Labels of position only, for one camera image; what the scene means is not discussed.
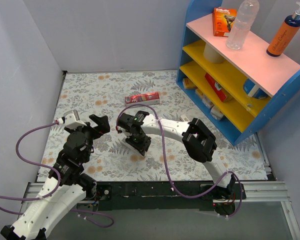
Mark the blue yellow pink shelf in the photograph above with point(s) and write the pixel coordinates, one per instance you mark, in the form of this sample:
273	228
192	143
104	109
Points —
278	77

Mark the orange pump lotion bottle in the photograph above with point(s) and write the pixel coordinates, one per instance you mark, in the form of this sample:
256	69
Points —
285	34

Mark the orange razor box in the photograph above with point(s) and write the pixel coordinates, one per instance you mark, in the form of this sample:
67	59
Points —
222	21

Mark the beige paper roll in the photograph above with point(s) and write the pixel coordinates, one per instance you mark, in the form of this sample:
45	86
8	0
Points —
212	55

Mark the clear plastic bottle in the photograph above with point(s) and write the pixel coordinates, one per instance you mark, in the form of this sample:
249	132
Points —
244	19

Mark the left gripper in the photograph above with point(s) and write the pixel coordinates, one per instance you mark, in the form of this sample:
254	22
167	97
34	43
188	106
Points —
95	127

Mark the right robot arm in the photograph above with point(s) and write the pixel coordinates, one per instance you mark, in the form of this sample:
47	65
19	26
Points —
199	142

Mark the yellow soap pack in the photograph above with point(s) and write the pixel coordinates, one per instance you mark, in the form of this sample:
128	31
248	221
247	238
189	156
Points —
188	84

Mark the floral table mat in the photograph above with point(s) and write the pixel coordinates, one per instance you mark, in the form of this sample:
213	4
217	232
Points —
103	94

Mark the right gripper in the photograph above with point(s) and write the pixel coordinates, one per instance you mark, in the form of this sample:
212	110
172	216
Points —
138	144

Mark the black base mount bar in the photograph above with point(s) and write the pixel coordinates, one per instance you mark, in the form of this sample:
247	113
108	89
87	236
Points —
152	195

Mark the blue white container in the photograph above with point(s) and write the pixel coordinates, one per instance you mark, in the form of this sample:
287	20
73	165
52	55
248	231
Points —
252	90

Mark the red toothpaste box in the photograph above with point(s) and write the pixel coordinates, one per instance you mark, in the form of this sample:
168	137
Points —
148	99

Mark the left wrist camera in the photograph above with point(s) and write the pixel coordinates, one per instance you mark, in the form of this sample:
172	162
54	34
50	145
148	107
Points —
71	120

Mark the red box on shelf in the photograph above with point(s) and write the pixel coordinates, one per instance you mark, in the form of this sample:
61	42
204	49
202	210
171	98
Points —
222	94

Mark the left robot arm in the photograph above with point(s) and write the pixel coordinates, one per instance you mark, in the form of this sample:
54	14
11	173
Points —
66	184

